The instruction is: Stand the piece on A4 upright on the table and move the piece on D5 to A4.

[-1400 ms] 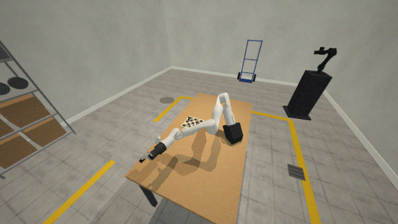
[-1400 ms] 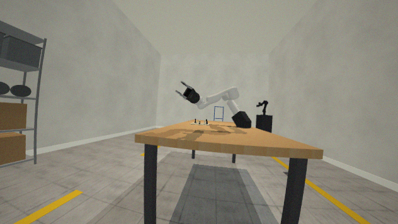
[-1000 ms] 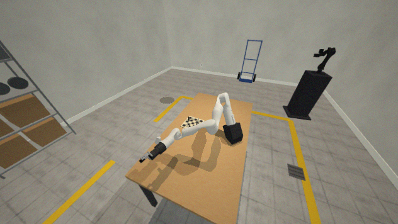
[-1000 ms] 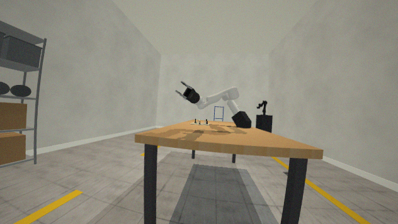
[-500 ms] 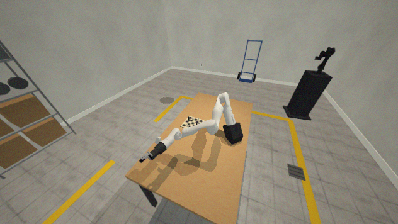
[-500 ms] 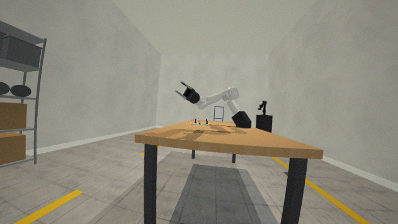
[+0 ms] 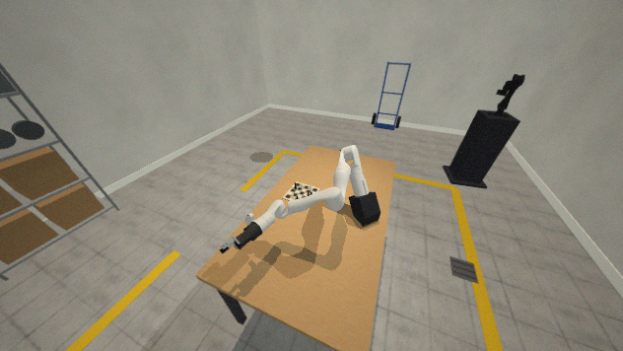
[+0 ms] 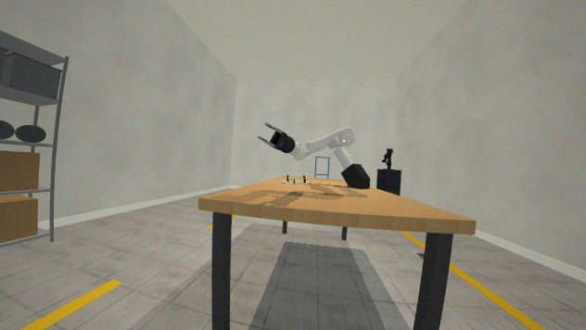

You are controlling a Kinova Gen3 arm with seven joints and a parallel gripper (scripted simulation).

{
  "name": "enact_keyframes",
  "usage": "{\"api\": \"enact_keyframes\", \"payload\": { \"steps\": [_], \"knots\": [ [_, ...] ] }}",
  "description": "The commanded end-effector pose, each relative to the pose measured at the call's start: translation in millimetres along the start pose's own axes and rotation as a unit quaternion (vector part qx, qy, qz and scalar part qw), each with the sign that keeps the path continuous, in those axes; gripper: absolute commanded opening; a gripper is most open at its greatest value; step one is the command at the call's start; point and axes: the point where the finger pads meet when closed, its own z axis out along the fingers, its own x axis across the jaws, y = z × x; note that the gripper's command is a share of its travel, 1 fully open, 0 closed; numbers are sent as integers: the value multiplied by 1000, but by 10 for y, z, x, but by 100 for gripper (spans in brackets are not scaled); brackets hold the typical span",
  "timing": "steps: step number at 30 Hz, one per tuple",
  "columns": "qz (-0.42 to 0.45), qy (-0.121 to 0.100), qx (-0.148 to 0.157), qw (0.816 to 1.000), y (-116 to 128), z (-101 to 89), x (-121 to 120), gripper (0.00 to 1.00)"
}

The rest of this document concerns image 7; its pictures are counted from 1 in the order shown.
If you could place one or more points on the chessboard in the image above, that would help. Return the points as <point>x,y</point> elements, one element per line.
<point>300,191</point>

